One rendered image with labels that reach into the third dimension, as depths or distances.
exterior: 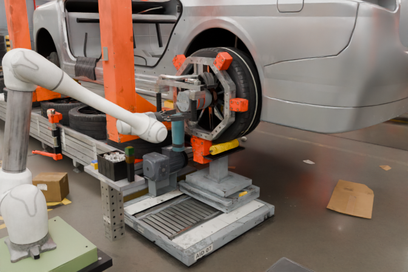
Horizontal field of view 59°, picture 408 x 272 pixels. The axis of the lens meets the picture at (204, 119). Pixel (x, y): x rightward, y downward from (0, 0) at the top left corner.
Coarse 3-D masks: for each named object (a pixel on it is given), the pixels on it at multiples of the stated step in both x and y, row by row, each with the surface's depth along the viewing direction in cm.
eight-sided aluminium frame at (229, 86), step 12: (192, 60) 238; (204, 60) 231; (180, 72) 249; (216, 72) 225; (228, 84) 220; (228, 96) 221; (228, 108) 223; (228, 120) 225; (192, 132) 252; (204, 132) 244; (216, 132) 234
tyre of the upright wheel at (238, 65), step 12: (216, 48) 239; (228, 48) 245; (240, 60) 233; (252, 60) 239; (228, 72) 229; (240, 72) 224; (252, 72) 232; (240, 84) 223; (252, 84) 228; (240, 96) 225; (252, 96) 227; (252, 108) 230; (240, 120) 229; (252, 120) 236; (228, 132) 238; (240, 132) 239
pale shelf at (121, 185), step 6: (84, 168) 229; (90, 168) 227; (90, 174) 224; (96, 174) 219; (102, 180) 214; (108, 180) 209; (120, 180) 209; (126, 180) 209; (138, 180) 209; (144, 180) 212; (114, 186) 205; (120, 186) 201; (126, 186) 203; (132, 186) 206
